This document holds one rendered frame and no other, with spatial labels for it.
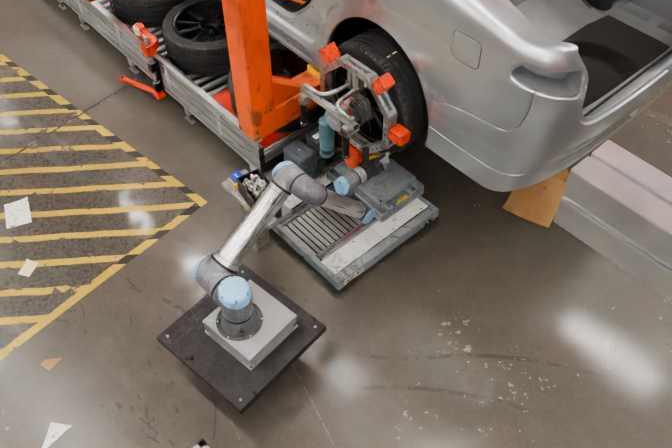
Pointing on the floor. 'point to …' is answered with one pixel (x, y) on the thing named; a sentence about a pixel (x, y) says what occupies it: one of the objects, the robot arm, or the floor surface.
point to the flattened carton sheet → (539, 199)
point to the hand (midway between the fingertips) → (386, 151)
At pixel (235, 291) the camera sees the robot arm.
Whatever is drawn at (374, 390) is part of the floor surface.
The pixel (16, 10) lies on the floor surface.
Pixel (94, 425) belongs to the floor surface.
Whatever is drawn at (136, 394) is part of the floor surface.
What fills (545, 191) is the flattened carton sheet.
